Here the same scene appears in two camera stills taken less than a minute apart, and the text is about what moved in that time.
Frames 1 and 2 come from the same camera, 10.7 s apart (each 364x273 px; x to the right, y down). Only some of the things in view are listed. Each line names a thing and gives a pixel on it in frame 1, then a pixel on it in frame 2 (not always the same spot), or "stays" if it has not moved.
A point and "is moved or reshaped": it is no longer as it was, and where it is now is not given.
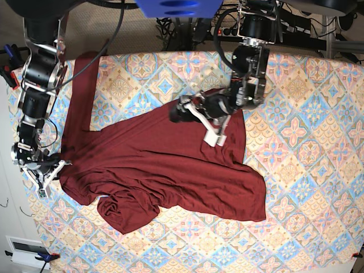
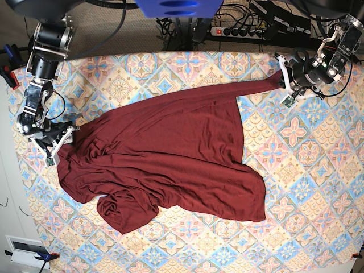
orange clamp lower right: [356, 255] stays
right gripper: [213, 110] → [301, 80]
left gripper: [41, 182] → [51, 142]
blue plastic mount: [193, 9] stays
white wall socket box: [24, 251] stays
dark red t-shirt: [129, 167] is moved or reshaped
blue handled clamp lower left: [45, 257] stays
